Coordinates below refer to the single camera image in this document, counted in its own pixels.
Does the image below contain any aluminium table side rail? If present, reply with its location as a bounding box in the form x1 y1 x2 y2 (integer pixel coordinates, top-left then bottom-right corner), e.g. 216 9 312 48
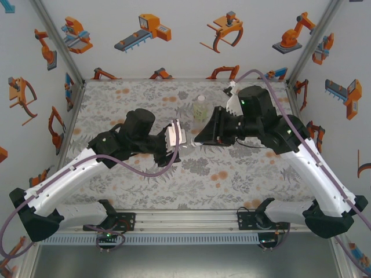
54 81 86 174
285 81 305 128

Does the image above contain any floral patterned table cloth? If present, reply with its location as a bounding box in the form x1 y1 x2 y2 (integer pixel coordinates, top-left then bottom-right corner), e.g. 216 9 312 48
49 80 323 210

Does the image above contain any beige label plastic bottle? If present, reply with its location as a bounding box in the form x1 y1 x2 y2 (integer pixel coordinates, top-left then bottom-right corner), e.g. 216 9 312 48
192 95 209 130

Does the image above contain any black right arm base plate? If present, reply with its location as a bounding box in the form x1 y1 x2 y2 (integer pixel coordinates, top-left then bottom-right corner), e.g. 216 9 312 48
237 212 279 232

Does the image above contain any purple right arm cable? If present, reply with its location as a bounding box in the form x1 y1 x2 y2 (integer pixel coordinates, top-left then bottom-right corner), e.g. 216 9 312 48
234 69 371 276

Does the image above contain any aluminium corner post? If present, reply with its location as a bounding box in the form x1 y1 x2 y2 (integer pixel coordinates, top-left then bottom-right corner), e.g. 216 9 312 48
28 0 86 87
286 0 344 86

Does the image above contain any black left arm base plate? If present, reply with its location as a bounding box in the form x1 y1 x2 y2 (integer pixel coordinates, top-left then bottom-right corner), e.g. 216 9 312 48
83 213 136 232

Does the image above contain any aluminium table back rail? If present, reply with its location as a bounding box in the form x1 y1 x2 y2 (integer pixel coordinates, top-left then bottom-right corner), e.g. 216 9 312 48
83 76 288 83

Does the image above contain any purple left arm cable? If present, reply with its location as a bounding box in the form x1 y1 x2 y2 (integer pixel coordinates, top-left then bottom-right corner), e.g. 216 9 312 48
0 118 181 258

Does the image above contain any slotted grey cable duct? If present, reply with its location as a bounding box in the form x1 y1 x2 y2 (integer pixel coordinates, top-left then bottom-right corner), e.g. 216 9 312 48
43 233 260 246

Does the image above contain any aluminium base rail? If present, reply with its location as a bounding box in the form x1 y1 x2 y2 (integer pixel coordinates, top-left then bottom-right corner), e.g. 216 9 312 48
57 210 317 234

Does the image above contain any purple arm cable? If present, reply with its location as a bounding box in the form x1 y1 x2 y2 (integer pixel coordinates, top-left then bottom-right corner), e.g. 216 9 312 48
0 118 181 258
234 69 371 276

